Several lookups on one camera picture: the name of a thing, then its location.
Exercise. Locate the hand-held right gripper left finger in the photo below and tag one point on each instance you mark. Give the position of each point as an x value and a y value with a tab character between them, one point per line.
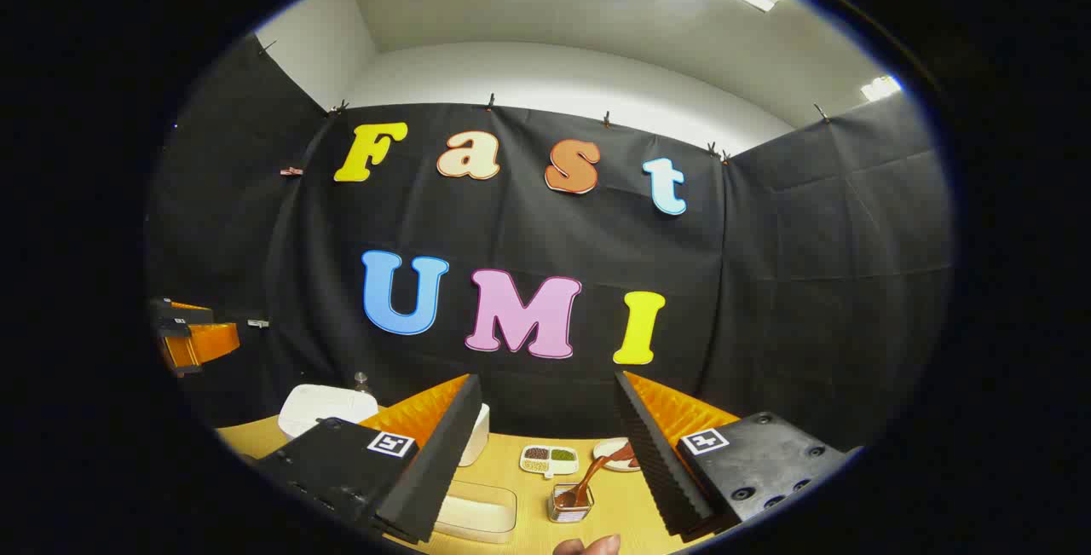
443	461

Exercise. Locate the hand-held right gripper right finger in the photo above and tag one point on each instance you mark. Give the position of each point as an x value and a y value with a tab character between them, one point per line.
652	461

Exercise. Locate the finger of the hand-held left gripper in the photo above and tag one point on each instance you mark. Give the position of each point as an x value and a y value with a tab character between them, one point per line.
204	343

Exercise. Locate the clear box of rice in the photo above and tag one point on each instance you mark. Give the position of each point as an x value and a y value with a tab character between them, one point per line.
477	512

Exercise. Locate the brown wooden spoon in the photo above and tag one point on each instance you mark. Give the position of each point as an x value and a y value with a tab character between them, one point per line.
588	478

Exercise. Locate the white rice cooker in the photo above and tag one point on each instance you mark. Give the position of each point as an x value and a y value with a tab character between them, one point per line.
328	406

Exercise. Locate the red meat slice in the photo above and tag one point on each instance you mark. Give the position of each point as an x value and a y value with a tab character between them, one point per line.
629	451
615	456

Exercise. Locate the white toaster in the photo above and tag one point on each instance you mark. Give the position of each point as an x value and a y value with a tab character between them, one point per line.
477	436

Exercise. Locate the round white plate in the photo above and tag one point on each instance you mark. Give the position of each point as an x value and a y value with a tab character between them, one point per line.
603	451

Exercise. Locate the white divided bean dish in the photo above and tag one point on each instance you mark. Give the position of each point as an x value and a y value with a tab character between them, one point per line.
549	459

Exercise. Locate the small glass bottle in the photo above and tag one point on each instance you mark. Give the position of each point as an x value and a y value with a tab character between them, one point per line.
362	383

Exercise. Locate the black backdrop cloth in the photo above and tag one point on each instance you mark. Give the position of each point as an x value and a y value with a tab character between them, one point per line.
511	235

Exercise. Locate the small ceiling light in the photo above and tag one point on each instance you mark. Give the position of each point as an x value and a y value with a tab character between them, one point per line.
880	88

